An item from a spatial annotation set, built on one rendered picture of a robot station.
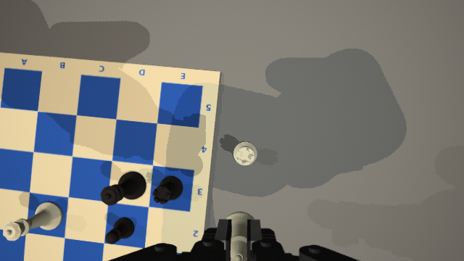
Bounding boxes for white chess piece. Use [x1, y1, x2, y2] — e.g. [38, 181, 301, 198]
[3, 202, 63, 241]
[226, 212, 254, 261]

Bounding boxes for blue and cream chessboard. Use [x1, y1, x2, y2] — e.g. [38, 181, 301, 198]
[0, 53, 220, 261]

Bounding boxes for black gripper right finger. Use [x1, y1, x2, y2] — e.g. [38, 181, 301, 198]
[247, 220, 359, 261]

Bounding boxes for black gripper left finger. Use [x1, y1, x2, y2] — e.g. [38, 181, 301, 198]
[108, 219, 232, 261]

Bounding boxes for white rook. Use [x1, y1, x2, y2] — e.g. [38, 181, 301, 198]
[233, 142, 257, 165]

